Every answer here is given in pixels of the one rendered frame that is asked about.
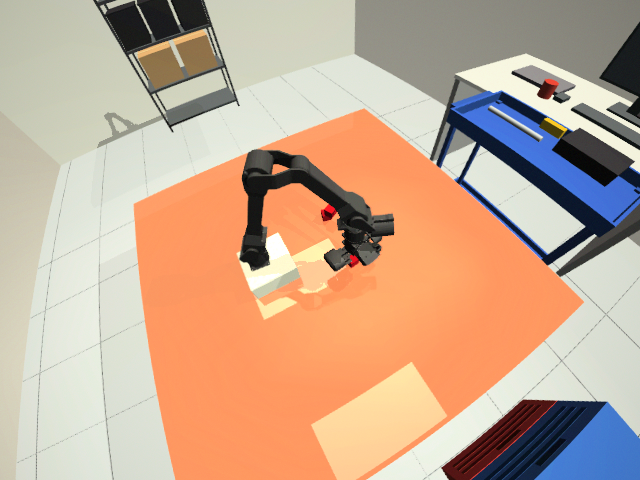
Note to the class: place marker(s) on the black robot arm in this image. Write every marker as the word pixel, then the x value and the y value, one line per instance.
pixel 355 214

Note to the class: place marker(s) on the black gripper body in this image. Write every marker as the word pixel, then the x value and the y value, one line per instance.
pixel 338 260

